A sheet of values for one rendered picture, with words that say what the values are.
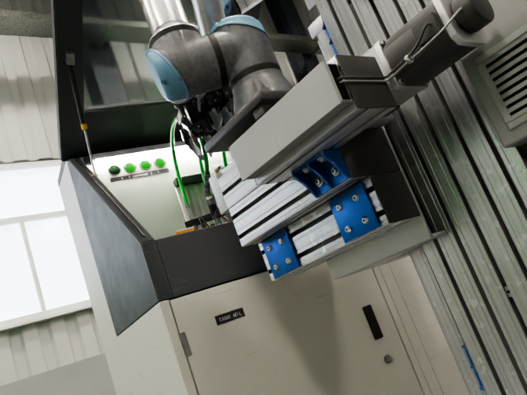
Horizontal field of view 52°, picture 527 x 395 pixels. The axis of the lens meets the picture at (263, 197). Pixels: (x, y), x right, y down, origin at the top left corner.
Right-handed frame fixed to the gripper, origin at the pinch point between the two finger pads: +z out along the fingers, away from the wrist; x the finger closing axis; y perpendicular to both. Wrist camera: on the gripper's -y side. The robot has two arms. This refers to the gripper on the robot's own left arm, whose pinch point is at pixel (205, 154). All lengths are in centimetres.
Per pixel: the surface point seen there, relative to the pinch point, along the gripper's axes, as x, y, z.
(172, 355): -39, 46, 22
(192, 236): -18.7, 28.0, 6.2
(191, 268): -23.4, 33.9, 11.0
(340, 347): 2, 53, 47
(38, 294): -125, -334, 209
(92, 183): -34.0, -18.3, -1.1
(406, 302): 29, 48, 54
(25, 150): -73, -444, 112
